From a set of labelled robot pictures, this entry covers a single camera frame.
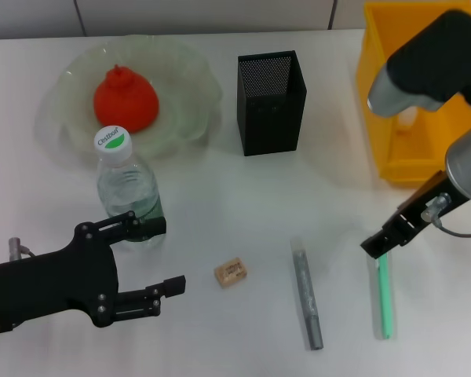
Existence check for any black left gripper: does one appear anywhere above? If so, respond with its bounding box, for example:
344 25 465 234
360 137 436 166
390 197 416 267
0 210 187 334

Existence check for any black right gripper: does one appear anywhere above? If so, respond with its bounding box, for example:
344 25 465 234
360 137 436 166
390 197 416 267
360 170 471 259

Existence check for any green pen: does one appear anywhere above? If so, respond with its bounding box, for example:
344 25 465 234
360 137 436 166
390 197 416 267
367 253 396 341

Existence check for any tan cork eraser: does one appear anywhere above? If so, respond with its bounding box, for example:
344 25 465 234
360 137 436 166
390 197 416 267
213 255 247 290

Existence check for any clear plastic water bottle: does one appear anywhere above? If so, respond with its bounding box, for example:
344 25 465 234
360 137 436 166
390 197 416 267
93 125 166 248

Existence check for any grey marker pen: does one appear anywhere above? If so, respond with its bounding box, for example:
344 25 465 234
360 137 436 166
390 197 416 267
289 237 323 351

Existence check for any white paper ball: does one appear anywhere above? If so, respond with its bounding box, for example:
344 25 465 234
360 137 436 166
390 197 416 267
394 109 419 134

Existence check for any orange toy fruit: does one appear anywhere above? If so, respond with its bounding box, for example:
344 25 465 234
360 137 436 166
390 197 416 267
93 64 160 134

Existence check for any pale green glass fruit plate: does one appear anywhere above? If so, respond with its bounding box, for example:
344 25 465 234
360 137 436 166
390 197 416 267
35 34 224 161

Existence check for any black mesh pen holder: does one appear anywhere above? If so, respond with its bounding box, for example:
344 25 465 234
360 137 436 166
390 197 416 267
236 49 308 157

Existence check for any yellow plastic bin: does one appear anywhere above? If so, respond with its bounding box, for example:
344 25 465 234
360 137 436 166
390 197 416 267
356 0 471 186

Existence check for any right arm cable with connector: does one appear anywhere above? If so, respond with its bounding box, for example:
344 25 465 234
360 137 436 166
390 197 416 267
422 193 471 239

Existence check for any arm cable with connector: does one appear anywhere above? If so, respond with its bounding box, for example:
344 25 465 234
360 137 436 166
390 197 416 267
422 193 471 239
7 236 37 261

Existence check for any left arm cable with connector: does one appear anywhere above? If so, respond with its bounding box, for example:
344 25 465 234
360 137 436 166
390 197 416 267
7 236 37 261

